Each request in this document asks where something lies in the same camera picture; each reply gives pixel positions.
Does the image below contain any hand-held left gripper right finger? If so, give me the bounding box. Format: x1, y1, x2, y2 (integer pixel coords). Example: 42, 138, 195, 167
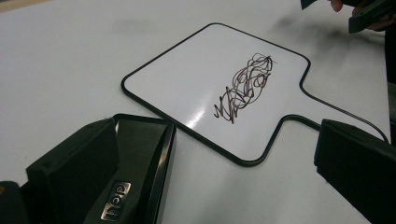
313, 119, 396, 224

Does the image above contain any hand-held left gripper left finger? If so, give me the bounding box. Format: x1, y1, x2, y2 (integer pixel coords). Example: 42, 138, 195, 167
25, 117, 120, 224

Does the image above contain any black whiteboard eraser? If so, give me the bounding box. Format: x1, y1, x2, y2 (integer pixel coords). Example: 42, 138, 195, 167
83, 113, 177, 224

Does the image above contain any paddle-shaped whiteboard with black rim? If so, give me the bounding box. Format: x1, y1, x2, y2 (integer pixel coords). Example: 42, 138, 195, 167
120, 21, 390, 168

